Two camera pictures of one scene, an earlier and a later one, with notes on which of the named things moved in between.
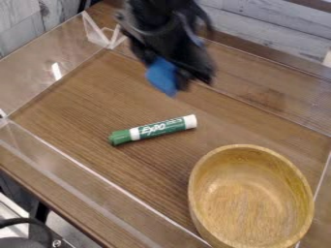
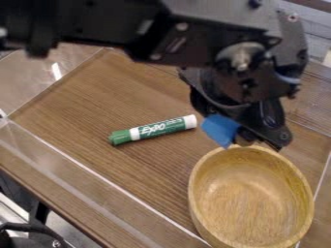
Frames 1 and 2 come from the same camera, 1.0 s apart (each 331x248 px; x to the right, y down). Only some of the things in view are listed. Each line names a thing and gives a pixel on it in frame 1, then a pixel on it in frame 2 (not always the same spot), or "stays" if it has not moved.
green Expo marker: x=120 y=136 stays
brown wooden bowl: x=251 y=198 stays
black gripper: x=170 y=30 → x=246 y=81
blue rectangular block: x=160 y=74 → x=220 y=128
